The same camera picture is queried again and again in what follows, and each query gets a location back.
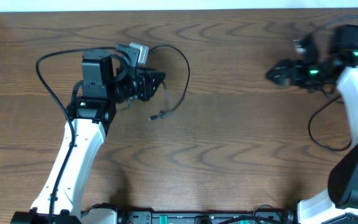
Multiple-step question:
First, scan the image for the long black cable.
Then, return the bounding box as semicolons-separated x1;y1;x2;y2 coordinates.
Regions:
308;93;354;152

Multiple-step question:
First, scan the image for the short black cable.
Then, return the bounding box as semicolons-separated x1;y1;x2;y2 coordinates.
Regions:
147;44;191;121

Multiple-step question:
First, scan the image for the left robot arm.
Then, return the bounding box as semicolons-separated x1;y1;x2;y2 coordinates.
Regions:
11;43;165;223

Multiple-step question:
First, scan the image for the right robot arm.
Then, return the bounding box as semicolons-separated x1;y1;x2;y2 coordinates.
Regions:
266;24;358;223

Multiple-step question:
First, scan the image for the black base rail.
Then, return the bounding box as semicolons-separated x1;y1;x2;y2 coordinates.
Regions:
79;203;358;224

